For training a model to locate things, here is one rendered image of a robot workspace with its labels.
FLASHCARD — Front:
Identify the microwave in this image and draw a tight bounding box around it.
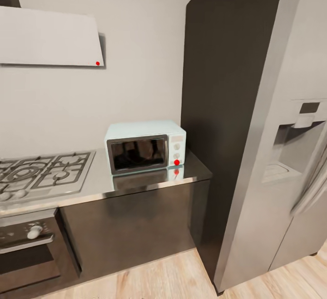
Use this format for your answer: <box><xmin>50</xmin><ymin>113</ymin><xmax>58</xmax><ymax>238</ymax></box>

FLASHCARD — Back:
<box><xmin>104</xmin><ymin>120</ymin><xmax>187</xmax><ymax>175</ymax></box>

